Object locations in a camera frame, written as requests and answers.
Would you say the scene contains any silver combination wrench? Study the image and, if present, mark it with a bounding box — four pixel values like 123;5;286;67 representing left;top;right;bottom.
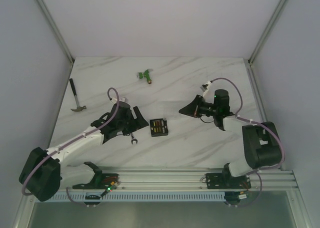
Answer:
130;133;138;145

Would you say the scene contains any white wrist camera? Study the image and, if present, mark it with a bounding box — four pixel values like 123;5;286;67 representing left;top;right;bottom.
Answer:
200;81;212;97
110;97;128;104

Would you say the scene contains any aluminium frame rail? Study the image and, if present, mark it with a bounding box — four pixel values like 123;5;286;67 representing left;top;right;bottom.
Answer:
99;167;298;192

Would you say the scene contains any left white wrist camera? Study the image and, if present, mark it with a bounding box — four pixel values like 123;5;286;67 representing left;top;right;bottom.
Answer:
110;97;128;104

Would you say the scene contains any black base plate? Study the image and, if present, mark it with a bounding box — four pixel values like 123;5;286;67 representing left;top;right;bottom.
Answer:
72;173;119;190
205;173;252;190

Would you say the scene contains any hammer with black handle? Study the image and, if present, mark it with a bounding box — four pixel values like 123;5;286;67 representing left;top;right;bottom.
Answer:
69;78;87;112

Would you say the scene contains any white slotted cable duct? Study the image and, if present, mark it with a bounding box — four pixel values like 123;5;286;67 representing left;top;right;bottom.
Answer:
48;191;226;203

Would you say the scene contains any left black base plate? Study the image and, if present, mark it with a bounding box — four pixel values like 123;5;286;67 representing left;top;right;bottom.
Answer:
72;173;119;190

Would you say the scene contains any black fuse box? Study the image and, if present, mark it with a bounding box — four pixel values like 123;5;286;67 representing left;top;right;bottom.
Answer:
149;118;169;137

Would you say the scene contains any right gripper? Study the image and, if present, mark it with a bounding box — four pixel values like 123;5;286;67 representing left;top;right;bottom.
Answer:
178;95;218;118

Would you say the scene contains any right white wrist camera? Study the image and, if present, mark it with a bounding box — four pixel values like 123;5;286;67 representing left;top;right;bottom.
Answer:
200;81;212;97

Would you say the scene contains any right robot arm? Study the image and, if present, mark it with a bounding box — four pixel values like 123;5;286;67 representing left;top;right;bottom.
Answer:
178;89;283;188

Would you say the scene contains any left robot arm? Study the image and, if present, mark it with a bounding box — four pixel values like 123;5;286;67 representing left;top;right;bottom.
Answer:
18;101;149;202

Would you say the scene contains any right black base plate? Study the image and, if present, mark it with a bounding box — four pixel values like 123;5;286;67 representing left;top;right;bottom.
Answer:
205;173;252;190

